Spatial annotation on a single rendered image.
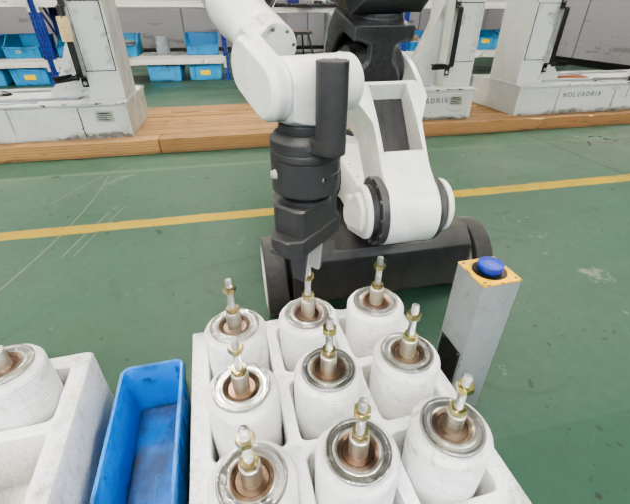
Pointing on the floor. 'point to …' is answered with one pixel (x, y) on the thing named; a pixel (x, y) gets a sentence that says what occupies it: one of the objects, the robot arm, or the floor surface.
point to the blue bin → (146, 438)
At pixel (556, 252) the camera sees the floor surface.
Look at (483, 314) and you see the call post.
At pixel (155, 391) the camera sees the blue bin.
